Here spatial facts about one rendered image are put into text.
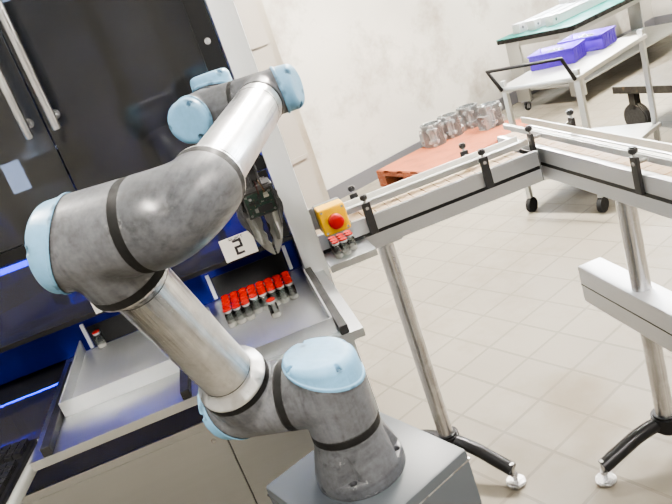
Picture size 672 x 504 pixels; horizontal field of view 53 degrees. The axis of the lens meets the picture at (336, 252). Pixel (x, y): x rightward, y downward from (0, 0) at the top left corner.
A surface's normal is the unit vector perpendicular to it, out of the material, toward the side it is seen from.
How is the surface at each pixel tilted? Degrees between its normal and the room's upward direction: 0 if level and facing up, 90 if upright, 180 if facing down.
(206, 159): 40
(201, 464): 90
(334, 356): 7
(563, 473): 0
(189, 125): 90
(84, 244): 81
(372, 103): 90
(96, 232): 72
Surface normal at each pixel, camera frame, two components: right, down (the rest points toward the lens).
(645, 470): -0.31, -0.89
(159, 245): 0.26, 0.52
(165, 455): 0.22, 0.27
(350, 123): 0.59, 0.10
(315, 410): -0.20, 0.40
